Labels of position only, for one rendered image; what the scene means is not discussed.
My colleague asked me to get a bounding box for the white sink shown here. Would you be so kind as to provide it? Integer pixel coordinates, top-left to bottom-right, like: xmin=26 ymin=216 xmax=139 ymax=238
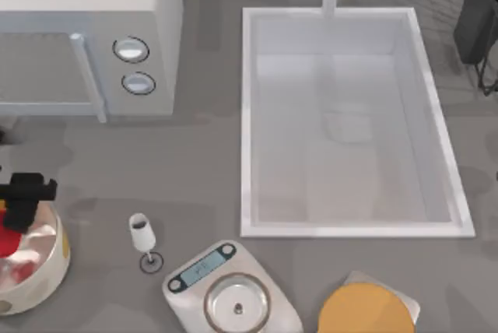
xmin=238 ymin=6 xmax=477 ymax=240

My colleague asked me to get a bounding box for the small round microwave knob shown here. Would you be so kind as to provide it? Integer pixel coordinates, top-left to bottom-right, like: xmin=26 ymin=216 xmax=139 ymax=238
xmin=120 ymin=71 xmax=157 ymax=96

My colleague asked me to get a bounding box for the grey kitchen scale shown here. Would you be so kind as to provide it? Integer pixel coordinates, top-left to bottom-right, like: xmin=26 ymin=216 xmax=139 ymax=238
xmin=161 ymin=239 xmax=305 ymax=333

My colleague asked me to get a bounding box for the white wine glass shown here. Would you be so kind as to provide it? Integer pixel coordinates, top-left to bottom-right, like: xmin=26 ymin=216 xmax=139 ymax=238
xmin=128 ymin=212 xmax=165 ymax=275

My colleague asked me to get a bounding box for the large round microwave knob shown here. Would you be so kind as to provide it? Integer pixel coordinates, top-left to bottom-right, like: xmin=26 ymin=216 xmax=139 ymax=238
xmin=111 ymin=35 xmax=151 ymax=65

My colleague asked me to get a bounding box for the round metal scale pan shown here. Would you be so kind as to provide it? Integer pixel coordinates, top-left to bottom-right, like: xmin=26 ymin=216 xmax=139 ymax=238
xmin=202 ymin=272 xmax=272 ymax=333

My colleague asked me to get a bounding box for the yellow round coaster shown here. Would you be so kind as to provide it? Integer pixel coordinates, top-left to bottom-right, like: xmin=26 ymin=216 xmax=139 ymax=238
xmin=317 ymin=282 xmax=416 ymax=333

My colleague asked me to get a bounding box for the pale grey square coaster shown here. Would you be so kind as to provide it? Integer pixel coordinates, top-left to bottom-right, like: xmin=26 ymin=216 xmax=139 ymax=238
xmin=342 ymin=270 xmax=423 ymax=327

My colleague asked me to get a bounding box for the microwave oven door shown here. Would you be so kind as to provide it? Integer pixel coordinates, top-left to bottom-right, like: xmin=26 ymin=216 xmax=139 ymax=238
xmin=0 ymin=32 xmax=108 ymax=124

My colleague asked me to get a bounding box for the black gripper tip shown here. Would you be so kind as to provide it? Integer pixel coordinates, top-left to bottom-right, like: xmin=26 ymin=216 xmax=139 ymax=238
xmin=0 ymin=172 xmax=59 ymax=233

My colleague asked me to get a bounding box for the cream spotted bowl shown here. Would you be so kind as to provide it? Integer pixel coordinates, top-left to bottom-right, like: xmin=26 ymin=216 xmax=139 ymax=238
xmin=0 ymin=197 xmax=72 ymax=317

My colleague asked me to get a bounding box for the microwave door handle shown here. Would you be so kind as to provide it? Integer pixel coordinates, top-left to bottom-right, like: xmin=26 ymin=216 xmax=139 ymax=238
xmin=68 ymin=33 xmax=108 ymax=124

